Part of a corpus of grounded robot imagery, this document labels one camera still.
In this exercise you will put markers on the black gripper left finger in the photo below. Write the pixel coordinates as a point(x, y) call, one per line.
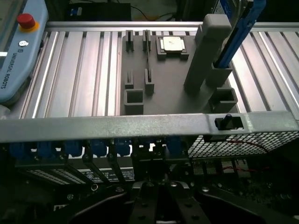
point(142, 205)

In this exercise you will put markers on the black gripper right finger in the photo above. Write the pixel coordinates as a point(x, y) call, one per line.
point(182, 205)

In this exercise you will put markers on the silver port block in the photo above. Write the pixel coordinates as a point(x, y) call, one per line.
point(210, 166)

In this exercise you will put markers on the black open PC case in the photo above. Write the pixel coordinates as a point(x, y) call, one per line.
point(116, 126)

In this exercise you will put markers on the grey parts rack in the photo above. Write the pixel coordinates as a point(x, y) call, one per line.
point(168, 77)

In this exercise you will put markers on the green RAM stick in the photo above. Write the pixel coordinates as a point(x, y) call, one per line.
point(147, 58)

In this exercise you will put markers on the silver CPU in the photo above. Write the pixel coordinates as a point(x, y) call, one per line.
point(174, 44)

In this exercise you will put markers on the blue disk caddy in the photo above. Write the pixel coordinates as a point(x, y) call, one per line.
point(243, 35)

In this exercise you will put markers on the light blue teach pendant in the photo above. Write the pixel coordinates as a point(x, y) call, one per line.
point(18, 70)

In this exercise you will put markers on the black box with label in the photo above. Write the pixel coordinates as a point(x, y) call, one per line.
point(105, 12)

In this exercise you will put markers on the hard disk with blue label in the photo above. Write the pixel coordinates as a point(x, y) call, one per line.
point(222, 7)

